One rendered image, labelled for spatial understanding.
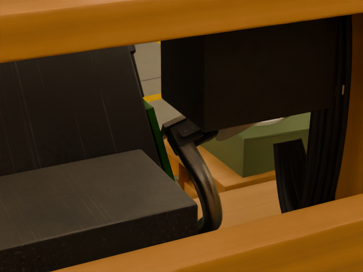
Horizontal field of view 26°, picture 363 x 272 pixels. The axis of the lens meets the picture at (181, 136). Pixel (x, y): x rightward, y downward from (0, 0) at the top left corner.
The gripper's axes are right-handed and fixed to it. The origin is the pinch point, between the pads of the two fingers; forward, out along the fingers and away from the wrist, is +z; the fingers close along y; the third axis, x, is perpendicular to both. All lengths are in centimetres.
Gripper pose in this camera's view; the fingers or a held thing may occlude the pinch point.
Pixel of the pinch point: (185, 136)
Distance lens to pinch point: 116.9
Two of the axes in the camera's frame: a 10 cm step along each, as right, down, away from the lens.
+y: 1.3, -3.5, -9.3
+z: -8.7, 4.2, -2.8
